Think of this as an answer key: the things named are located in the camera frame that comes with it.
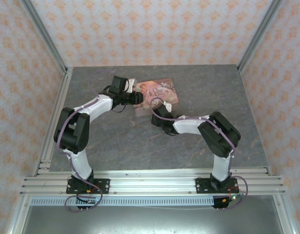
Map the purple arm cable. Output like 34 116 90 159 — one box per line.
150 97 250 212
56 69 116 213

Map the grey slotted cable duct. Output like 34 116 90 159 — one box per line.
30 196 215 207

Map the black left base electronics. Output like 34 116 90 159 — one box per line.
75 194 103 212

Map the aluminium lower frame profile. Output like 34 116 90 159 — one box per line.
273 195 298 234
6 195 32 234

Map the aluminium cross rail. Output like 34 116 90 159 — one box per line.
19 166 287 197

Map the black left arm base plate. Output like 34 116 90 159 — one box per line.
66 178 111 195

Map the aluminium corner post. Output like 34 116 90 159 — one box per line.
237 0 285 73
19 0 68 73

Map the aluminium side rail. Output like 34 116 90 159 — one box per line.
32 67 73 176

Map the black right base electronics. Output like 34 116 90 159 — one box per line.
212 194 245 211

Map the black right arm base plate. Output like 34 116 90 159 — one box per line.
195 177 239 195

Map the pink picture book box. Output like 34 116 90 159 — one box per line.
133 78 179 117

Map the grey metal sheet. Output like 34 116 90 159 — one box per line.
20 205 283 234

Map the black base electronics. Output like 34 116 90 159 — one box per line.
212 194 245 211
75 194 103 212

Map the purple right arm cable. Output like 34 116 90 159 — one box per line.
150 97 250 212

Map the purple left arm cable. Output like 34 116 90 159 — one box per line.
56 69 116 213

